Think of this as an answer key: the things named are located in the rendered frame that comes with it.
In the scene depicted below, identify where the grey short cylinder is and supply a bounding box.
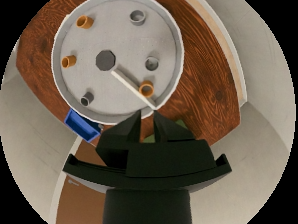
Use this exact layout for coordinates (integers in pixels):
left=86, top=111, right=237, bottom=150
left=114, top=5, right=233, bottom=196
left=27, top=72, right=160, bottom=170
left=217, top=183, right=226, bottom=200
left=144, top=57, right=160, bottom=72
left=80, top=92, right=94, bottom=107
left=129, top=9, right=146, bottom=26

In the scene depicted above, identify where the orange cylinder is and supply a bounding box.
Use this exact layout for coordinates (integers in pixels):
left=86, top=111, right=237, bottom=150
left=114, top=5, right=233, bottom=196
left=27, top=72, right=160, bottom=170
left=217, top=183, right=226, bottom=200
left=140, top=80, right=154, bottom=97
left=76, top=15, right=94, bottom=29
left=61, top=55, right=76, bottom=68

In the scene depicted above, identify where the blue open tray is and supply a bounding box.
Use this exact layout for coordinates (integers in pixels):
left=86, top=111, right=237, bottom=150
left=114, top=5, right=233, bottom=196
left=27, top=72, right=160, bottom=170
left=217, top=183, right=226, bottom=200
left=64, top=108, right=102, bottom=143

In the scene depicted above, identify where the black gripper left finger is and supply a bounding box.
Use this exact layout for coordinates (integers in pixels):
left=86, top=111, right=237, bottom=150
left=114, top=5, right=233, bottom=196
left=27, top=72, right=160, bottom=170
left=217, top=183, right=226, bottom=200
left=99, top=109, right=142, bottom=142

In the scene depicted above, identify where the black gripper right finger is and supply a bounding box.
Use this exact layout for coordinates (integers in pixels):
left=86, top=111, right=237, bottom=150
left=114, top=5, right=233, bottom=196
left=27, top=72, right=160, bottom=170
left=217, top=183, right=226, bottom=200
left=153, top=109, right=196, bottom=142

